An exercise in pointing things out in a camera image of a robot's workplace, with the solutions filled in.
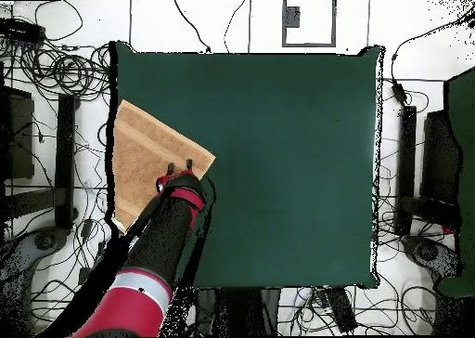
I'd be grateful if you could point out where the black furniture panel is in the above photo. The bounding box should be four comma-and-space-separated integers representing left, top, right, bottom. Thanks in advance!
0, 84, 35, 181
420, 109, 461, 205

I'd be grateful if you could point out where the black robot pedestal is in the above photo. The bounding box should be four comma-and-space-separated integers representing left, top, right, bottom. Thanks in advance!
192, 287, 282, 337

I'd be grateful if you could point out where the green hanging cloth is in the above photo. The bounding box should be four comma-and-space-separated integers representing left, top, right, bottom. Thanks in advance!
437, 67, 475, 298

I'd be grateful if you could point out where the black power strip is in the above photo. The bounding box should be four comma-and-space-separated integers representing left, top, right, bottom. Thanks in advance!
315, 286, 359, 333
0, 18, 46, 44

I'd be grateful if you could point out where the orange terry towel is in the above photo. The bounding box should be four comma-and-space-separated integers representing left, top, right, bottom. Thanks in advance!
111, 98, 217, 232

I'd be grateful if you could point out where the black cable coil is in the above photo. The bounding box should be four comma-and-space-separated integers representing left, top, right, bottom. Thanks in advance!
19, 42, 111, 99

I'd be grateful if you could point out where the dark grey block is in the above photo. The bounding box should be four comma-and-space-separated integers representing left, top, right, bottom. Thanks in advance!
285, 6, 301, 29

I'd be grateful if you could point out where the dark green table cloth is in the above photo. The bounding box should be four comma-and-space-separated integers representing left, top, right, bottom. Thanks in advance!
110, 41, 385, 290

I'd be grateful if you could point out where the black stand bar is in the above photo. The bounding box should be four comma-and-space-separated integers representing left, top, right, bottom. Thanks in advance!
54, 93, 79, 230
393, 105, 417, 236

